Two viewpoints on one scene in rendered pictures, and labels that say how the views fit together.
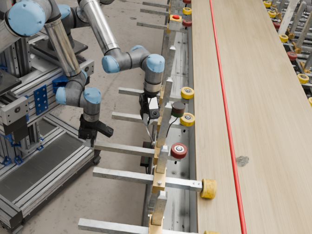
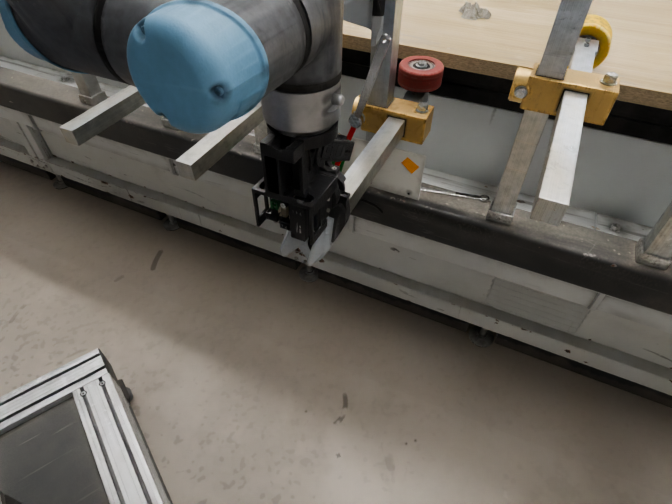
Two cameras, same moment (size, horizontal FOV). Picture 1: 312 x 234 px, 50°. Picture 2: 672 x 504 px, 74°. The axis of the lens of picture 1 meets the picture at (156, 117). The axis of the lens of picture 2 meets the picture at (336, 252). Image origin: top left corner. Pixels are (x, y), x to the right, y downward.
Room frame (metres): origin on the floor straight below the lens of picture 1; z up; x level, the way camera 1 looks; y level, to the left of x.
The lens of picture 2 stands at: (0.95, 0.63, 1.25)
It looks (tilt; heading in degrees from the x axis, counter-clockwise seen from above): 46 degrees down; 298
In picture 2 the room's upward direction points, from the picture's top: straight up
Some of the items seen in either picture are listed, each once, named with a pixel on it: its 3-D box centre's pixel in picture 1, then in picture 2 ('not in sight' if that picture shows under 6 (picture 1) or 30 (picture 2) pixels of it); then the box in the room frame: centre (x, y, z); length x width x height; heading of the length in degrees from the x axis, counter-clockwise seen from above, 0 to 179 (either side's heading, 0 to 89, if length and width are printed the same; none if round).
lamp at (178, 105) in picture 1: (174, 122); not in sight; (1.22, -0.09, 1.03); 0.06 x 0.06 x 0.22; 2
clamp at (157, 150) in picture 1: (159, 152); (392, 116); (1.20, -0.05, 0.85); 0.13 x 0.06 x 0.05; 2
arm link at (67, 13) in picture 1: (61, 18); not in sight; (1.73, 0.62, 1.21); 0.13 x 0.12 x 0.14; 129
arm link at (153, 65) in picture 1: (154, 68); not in sight; (1.22, 0.04, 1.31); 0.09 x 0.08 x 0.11; 39
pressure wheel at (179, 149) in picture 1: (177, 155); (417, 92); (1.18, -0.14, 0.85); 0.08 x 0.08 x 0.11
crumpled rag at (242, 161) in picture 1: (242, 159); (475, 7); (1.17, -0.45, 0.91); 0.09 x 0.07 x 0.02; 120
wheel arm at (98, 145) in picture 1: (138, 151); (378, 151); (1.17, 0.06, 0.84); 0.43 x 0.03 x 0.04; 92
